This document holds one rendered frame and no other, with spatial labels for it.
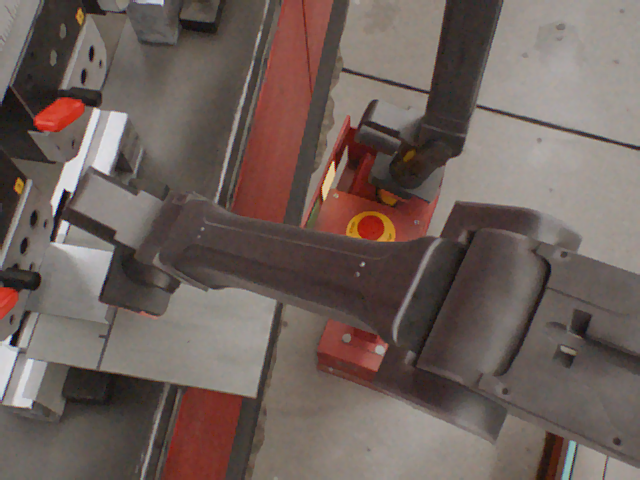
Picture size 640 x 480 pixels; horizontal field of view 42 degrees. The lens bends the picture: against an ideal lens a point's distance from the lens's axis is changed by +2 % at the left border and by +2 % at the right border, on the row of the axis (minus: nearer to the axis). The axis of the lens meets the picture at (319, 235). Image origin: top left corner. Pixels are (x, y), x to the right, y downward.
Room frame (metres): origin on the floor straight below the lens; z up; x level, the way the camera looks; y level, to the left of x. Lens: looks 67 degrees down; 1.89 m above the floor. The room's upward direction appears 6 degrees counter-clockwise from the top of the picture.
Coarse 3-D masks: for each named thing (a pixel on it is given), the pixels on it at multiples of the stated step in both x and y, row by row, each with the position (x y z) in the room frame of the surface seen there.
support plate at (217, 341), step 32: (192, 288) 0.33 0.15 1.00; (64, 320) 0.31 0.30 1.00; (128, 320) 0.30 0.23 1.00; (160, 320) 0.29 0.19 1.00; (192, 320) 0.29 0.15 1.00; (224, 320) 0.29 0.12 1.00; (256, 320) 0.28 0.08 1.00; (32, 352) 0.27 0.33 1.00; (64, 352) 0.27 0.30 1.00; (96, 352) 0.27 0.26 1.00; (128, 352) 0.26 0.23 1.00; (160, 352) 0.26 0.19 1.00; (192, 352) 0.25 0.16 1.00; (224, 352) 0.25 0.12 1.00; (256, 352) 0.24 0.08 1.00; (192, 384) 0.22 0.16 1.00; (224, 384) 0.21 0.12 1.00; (256, 384) 0.21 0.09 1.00
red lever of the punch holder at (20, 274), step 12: (0, 276) 0.29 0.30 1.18; (12, 276) 0.29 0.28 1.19; (24, 276) 0.29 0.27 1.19; (36, 276) 0.29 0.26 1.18; (0, 288) 0.27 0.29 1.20; (12, 288) 0.28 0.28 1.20; (24, 288) 0.28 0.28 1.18; (36, 288) 0.28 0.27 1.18; (0, 300) 0.26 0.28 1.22; (12, 300) 0.26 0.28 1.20; (0, 312) 0.25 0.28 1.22
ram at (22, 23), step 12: (24, 0) 0.52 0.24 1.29; (36, 0) 0.53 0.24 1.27; (24, 12) 0.51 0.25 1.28; (12, 24) 0.49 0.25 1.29; (24, 24) 0.50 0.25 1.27; (12, 36) 0.48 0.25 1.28; (24, 36) 0.49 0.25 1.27; (12, 48) 0.47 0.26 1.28; (0, 60) 0.46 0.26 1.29; (12, 60) 0.47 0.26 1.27; (0, 72) 0.45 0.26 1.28; (12, 72) 0.46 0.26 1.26; (0, 84) 0.44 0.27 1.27; (0, 96) 0.43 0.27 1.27
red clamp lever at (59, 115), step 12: (60, 96) 0.49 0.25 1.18; (72, 96) 0.48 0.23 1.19; (84, 96) 0.48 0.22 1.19; (96, 96) 0.48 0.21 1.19; (48, 108) 0.44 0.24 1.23; (60, 108) 0.44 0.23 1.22; (72, 108) 0.45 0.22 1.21; (84, 108) 0.46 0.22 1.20; (36, 120) 0.42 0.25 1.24; (48, 120) 0.42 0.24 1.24; (60, 120) 0.42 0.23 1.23; (72, 120) 0.44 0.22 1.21
